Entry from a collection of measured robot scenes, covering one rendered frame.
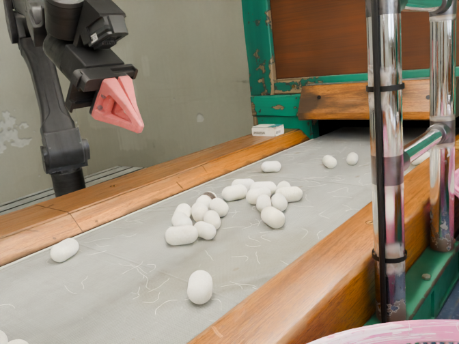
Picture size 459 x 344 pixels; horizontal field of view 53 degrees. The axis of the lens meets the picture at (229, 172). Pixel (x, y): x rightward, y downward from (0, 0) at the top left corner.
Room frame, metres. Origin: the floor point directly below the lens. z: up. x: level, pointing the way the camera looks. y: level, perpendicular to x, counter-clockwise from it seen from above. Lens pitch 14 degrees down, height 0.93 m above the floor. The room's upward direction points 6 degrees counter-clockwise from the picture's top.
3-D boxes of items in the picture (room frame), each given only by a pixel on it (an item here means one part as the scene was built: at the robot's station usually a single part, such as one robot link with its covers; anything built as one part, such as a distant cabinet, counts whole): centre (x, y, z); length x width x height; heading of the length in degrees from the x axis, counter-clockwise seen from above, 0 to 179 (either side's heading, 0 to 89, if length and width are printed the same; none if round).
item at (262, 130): (0.97, -0.09, 0.77); 0.06 x 0.04 x 0.02; 50
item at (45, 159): (0.92, 0.33, 0.77); 0.09 x 0.06 x 0.06; 118
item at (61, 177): (0.93, 0.33, 0.71); 0.20 x 0.07 x 0.08; 144
